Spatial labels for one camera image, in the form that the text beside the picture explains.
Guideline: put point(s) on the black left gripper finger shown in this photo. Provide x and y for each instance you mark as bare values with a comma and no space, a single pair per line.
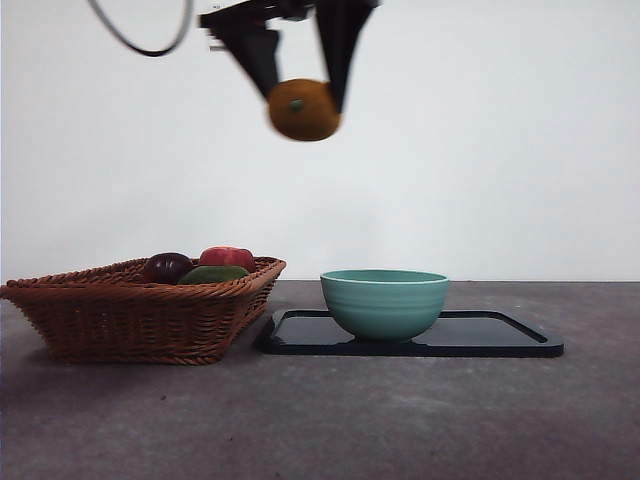
342,45
257,55

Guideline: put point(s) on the brown-yellow kiwi fruit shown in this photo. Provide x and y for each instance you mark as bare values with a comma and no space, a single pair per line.
305,117

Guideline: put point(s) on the teal ribbed bowl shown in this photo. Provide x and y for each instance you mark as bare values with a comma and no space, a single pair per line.
385,310

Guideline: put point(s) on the red apple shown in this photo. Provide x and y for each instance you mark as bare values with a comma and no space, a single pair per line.
227,257

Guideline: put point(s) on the green avocado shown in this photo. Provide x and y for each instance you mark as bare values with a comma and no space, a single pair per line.
215,275

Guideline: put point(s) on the dark purple plum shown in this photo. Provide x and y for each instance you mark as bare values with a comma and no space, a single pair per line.
167,265

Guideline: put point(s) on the brown wicker basket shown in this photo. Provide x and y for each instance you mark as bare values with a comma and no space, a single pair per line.
125,325

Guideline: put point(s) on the dark green plastic tray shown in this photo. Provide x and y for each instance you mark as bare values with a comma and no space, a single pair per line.
475,335

